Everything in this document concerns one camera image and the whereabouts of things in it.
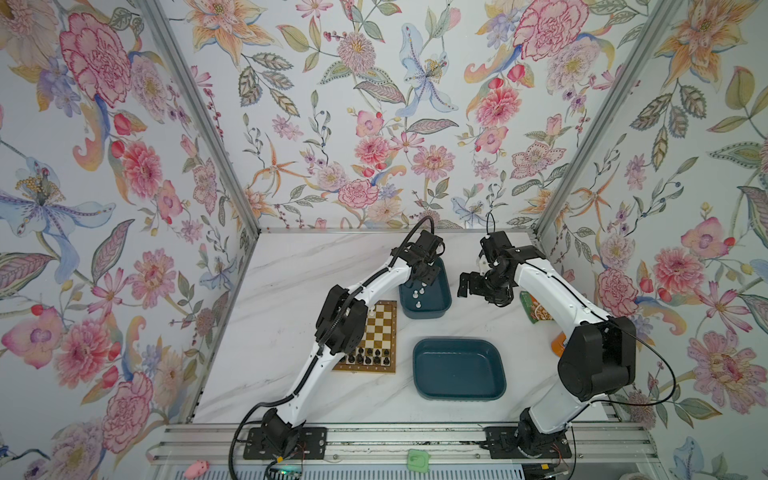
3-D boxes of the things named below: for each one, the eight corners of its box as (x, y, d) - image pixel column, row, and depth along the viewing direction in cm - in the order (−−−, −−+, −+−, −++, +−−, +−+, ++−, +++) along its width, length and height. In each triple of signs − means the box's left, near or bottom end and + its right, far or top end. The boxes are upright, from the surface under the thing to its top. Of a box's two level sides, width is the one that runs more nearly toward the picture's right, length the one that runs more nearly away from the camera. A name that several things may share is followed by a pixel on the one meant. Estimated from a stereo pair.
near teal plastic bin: (414, 402, 82) (416, 396, 78) (411, 346, 93) (412, 337, 88) (503, 402, 82) (511, 395, 78) (490, 346, 93) (496, 337, 88)
